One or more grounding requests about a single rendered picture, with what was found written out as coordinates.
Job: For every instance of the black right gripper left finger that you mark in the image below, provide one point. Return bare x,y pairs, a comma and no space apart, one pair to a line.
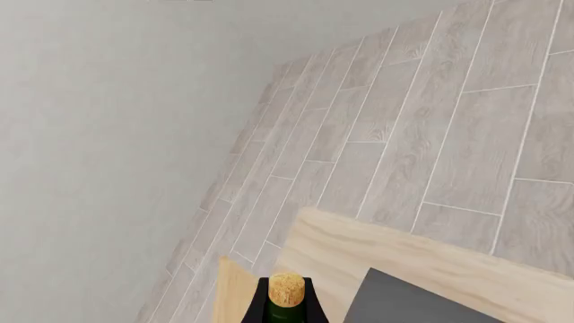
255,307

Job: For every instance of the dark grey flat plate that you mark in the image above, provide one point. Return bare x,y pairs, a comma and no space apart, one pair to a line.
403,303

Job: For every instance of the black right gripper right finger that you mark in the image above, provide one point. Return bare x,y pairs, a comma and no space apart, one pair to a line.
311,309

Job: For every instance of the green wine bottle with cork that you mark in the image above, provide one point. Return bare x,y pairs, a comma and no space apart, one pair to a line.
286,289

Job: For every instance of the pale wooden wine rack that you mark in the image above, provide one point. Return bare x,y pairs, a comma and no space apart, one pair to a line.
233,292

